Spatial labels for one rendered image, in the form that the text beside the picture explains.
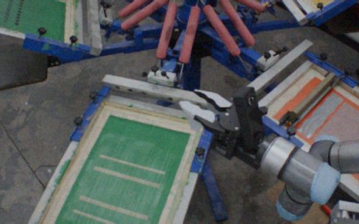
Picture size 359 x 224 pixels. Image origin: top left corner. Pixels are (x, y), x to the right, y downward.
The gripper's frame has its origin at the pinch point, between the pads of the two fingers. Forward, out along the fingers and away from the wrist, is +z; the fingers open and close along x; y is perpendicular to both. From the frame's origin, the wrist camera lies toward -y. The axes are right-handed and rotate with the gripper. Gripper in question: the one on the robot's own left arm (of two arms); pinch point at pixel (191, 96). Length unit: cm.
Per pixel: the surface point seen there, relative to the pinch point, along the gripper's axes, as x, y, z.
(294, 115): 74, 54, -8
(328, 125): 88, 61, -23
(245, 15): 125, 46, 51
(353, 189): 60, 61, -48
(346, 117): 99, 59, -29
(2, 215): -35, 173, 130
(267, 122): 66, 59, 1
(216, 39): 98, 53, 53
